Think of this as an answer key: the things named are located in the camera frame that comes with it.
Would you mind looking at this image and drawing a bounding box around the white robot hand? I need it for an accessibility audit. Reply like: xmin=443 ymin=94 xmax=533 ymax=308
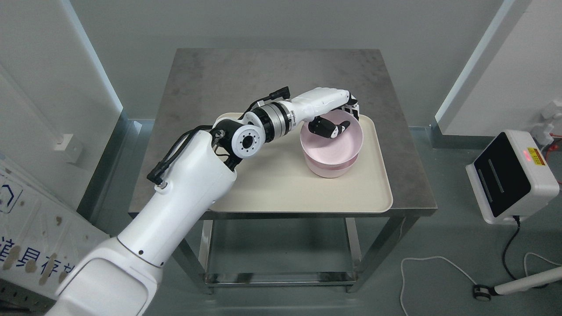
xmin=290 ymin=87 xmax=360 ymax=138

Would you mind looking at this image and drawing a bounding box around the pink bowl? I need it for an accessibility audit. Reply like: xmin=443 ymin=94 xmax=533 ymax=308
xmin=300 ymin=110 xmax=364 ymax=166
xmin=304 ymin=153 xmax=359 ymax=179

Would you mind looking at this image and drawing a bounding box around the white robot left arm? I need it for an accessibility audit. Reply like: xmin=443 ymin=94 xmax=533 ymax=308
xmin=47 ymin=87 xmax=359 ymax=316

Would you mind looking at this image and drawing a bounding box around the beige plastic tray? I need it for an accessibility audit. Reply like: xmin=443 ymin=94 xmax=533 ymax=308
xmin=209 ymin=115 xmax=393 ymax=215

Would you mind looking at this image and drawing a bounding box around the stainless steel table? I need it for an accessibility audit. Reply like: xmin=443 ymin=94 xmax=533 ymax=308
xmin=128 ymin=48 xmax=438 ymax=295

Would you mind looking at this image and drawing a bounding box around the white black box device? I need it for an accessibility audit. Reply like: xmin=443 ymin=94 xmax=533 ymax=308
xmin=465 ymin=129 xmax=560 ymax=225

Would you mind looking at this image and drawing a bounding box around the white wheeled stand leg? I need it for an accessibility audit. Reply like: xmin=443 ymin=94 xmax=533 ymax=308
xmin=472 ymin=267 xmax=562 ymax=302

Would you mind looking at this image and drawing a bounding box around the white signboard with text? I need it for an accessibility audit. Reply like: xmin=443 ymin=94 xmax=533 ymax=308
xmin=0 ymin=159 xmax=109 ymax=298

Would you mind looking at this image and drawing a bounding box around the white cable on floor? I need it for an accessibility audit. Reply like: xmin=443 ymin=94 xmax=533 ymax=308
xmin=399 ymin=256 xmax=478 ymax=316

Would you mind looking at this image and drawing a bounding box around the white wall plug adapter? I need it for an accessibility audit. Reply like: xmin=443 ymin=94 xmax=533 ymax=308
xmin=530 ymin=98 xmax=562 ymax=146

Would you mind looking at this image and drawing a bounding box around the black power cable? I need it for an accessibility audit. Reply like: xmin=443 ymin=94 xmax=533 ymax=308
xmin=502 ymin=216 xmax=521 ymax=281

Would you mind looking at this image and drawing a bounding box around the red cable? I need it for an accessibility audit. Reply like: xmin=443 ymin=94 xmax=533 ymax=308
xmin=543 ymin=136 xmax=562 ymax=185

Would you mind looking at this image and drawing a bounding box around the white wall socket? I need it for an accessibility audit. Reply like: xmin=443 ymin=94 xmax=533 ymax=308
xmin=54 ymin=133 xmax=84 ymax=164

